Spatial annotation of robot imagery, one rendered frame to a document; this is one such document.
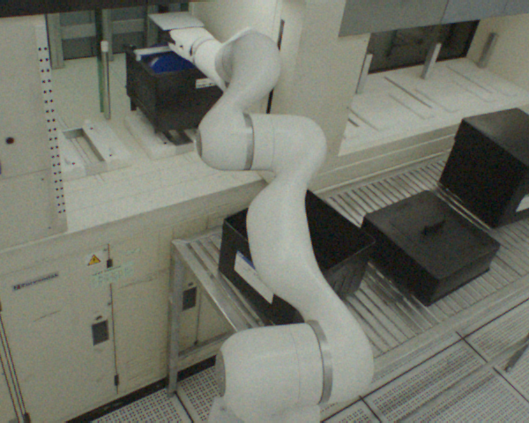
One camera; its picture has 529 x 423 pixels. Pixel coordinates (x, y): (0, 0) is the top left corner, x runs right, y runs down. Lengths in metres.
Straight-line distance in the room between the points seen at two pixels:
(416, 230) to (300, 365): 0.87
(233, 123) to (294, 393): 0.44
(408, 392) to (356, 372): 1.50
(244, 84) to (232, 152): 0.12
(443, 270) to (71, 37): 1.48
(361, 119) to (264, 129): 1.10
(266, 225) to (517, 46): 2.00
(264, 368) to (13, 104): 0.72
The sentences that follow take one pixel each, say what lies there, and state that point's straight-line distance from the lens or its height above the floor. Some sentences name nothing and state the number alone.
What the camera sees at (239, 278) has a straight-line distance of 1.39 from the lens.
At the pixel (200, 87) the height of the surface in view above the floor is 1.08.
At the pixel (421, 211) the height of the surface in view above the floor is 0.86.
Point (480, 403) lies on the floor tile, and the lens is 2.42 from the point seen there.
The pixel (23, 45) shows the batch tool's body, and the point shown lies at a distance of 1.14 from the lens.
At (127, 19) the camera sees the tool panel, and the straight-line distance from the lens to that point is 2.22.
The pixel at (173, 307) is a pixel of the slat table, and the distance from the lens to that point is 1.70.
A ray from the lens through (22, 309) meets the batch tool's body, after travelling 1.53.
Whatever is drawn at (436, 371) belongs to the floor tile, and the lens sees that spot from 2.42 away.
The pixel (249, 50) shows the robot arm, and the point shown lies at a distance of 1.00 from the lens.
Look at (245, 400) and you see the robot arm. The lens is 0.79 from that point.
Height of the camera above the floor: 1.81
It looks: 39 degrees down
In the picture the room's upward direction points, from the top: 11 degrees clockwise
